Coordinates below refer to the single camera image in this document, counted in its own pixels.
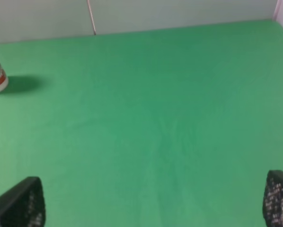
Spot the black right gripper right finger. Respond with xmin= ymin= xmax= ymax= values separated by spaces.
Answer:
xmin=262 ymin=170 xmax=283 ymax=227

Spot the green table cloth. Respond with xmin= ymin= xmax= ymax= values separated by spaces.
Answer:
xmin=0 ymin=21 xmax=283 ymax=227

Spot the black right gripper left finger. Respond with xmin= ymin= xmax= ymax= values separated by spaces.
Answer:
xmin=0 ymin=177 xmax=46 ymax=227

